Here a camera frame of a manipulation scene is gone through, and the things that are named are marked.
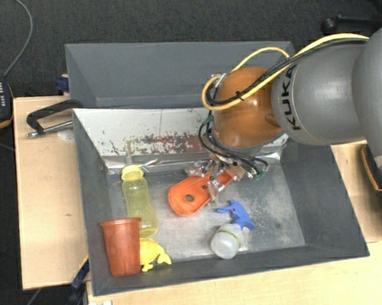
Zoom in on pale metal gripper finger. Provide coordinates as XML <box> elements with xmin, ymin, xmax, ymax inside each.
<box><xmin>206</xmin><ymin>177</ymin><xmax>228</xmax><ymax>207</ymax></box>
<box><xmin>184</xmin><ymin>161</ymin><xmax>215</xmax><ymax>179</ymax></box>

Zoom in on orange paddle with hole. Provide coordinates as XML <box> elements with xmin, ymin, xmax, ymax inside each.
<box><xmin>165</xmin><ymin>171</ymin><xmax>237</xmax><ymax>219</ymax></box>

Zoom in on white spray bottle blue head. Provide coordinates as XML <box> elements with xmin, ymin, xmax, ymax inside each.
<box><xmin>207</xmin><ymin>198</ymin><xmax>259</xmax><ymax>261</ymax></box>

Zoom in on yellow clear plastic bottle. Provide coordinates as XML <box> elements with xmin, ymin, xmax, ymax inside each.
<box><xmin>120</xmin><ymin>163</ymin><xmax>161</xmax><ymax>240</ymax></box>

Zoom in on yellow toy fish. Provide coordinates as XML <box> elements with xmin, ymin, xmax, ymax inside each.
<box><xmin>138</xmin><ymin>236</ymin><xmax>173</xmax><ymax>272</ymax></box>

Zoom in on grey metal bin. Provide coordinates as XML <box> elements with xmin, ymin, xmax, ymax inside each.
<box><xmin>64</xmin><ymin>23</ymin><xmax>372</xmax><ymax>298</ymax></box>

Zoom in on red-orange plastic cup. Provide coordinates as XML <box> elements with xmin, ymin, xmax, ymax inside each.
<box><xmin>98</xmin><ymin>217</ymin><xmax>146</xmax><ymax>278</ymax></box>

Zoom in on pale flat board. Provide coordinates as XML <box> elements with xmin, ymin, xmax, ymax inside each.
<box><xmin>9</xmin><ymin>92</ymin><xmax>92</xmax><ymax>291</ymax></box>

